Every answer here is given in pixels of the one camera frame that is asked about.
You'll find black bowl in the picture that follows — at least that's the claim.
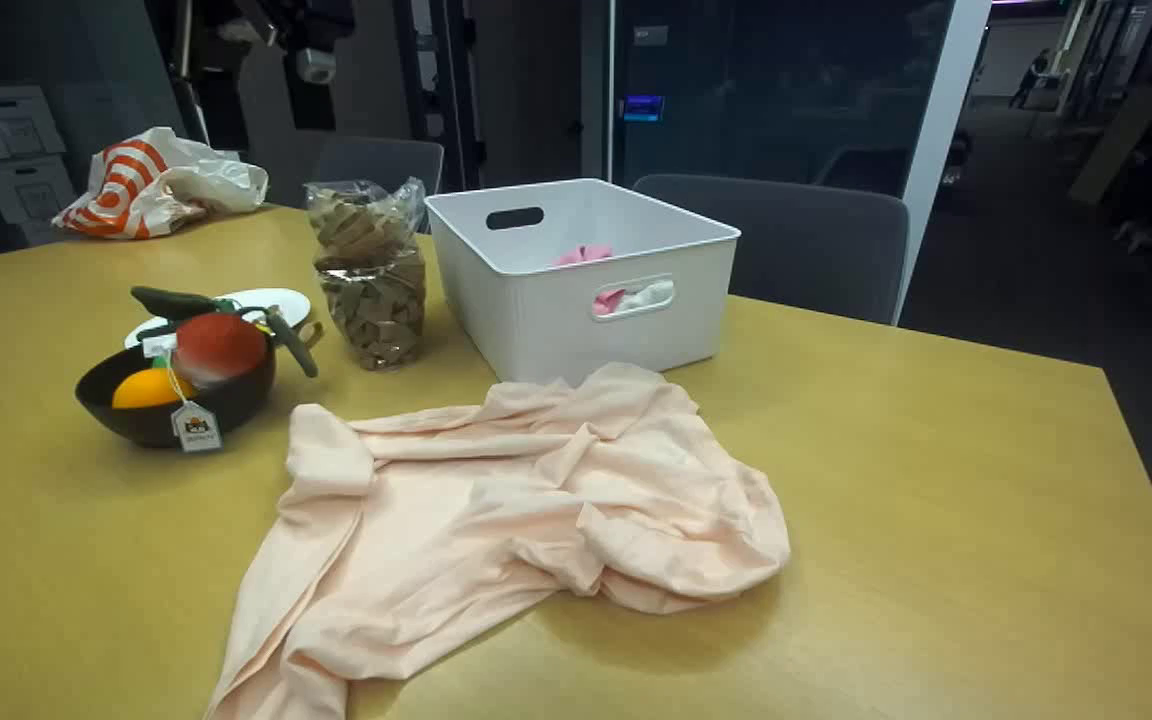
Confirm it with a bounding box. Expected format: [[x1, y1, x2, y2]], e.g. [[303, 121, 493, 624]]
[[73, 341, 282, 451]]

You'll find white orange plastic bag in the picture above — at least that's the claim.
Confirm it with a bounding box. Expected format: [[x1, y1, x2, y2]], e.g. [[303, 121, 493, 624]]
[[50, 125, 273, 243]]

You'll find white storage box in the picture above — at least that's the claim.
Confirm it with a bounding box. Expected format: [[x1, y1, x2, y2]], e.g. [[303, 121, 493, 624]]
[[0, 150, 82, 231], [0, 80, 70, 163]]

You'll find white glass partition post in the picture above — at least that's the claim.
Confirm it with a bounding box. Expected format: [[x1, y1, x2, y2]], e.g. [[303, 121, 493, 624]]
[[887, 0, 997, 327]]

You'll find blue lit wall display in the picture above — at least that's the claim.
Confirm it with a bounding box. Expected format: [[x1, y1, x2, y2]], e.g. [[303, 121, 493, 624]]
[[616, 93, 667, 128]]

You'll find clear bag of rubber bands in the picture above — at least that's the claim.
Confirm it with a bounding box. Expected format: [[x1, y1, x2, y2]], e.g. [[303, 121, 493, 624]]
[[303, 177, 434, 370]]

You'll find white plastic basket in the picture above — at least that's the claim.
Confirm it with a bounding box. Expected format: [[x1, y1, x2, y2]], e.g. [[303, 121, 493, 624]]
[[420, 177, 746, 388]]

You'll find grey chair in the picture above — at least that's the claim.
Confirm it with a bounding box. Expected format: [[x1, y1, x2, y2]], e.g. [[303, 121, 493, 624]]
[[631, 167, 914, 327], [268, 128, 450, 203]]

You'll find white round plate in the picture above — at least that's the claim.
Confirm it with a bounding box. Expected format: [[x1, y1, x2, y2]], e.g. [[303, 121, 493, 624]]
[[119, 284, 318, 356]]

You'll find peach pink shirt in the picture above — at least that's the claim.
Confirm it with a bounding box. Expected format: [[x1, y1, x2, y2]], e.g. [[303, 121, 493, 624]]
[[206, 360, 798, 720]]

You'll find orange plush fruit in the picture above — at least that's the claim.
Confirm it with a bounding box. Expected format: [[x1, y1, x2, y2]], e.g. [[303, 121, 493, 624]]
[[110, 362, 190, 414]]

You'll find white paper tag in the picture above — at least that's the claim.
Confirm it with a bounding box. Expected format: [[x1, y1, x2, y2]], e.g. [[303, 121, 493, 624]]
[[168, 394, 227, 457]]

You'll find red plush fruit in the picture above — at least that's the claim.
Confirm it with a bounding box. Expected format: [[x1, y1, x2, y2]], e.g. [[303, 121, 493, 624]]
[[171, 310, 273, 394]]

